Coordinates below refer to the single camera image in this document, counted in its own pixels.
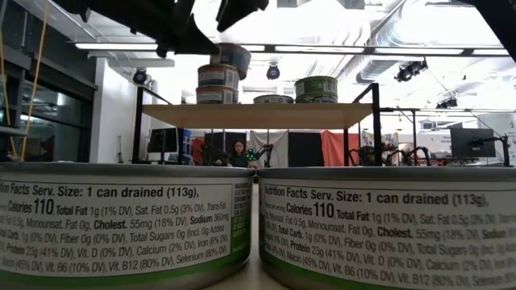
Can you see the black ceiling spotlight cluster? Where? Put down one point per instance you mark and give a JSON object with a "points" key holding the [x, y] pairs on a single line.
{"points": [[411, 69]]}

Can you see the blue storage bins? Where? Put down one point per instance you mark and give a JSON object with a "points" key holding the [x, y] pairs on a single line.
{"points": [[185, 141]]}

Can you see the black ceiling rail fixture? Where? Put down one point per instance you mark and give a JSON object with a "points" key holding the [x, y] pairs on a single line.
{"points": [[459, 4]]}

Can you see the red background panel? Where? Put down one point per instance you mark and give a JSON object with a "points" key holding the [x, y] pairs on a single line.
{"points": [[197, 149]]}

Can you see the silver ventilation duct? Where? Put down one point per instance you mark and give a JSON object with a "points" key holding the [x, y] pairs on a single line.
{"points": [[377, 68]]}

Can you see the black background monitor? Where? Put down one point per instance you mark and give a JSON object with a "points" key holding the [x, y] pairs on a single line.
{"points": [[163, 140]]}

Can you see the long ceiling light bar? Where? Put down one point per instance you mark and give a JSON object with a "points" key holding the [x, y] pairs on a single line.
{"points": [[322, 49]]}

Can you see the orange hanging cloth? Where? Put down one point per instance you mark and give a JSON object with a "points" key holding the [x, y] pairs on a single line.
{"points": [[334, 147]]}

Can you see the tuna can white green label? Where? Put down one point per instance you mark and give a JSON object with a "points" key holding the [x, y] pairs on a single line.
{"points": [[274, 99], [383, 233], [121, 225]]}

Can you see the black computer monitor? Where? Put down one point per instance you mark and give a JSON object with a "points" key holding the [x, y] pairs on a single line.
{"points": [[471, 143]]}

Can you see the white hanging cloth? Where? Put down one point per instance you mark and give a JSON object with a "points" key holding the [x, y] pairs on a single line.
{"points": [[278, 139]]}

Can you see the black background robot arm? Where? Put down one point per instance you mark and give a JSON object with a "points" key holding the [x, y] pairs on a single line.
{"points": [[419, 153], [264, 151], [364, 155]]}

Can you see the black partition panel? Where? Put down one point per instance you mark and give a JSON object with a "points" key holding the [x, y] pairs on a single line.
{"points": [[305, 147], [215, 139]]}

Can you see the person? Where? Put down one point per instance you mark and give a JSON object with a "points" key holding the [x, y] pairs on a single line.
{"points": [[239, 155]]}

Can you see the wooden shelf black metal frame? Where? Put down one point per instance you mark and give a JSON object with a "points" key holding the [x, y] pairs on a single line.
{"points": [[258, 116]]}

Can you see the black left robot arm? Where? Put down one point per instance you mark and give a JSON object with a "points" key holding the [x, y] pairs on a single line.
{"points": [[72, 6]]}

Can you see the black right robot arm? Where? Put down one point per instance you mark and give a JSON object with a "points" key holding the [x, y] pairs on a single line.
{"points": [[504, 24]]}

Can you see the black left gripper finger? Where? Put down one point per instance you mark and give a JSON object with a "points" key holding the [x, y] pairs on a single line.
{"points": [[238, 12], [197, 46]]}

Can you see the black background stand frame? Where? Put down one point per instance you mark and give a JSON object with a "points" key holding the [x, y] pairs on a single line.
{"points": [[414, 137]]}

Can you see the colourful printed tapestry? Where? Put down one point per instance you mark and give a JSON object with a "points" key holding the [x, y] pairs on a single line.
{"points": [[389, 139]]}

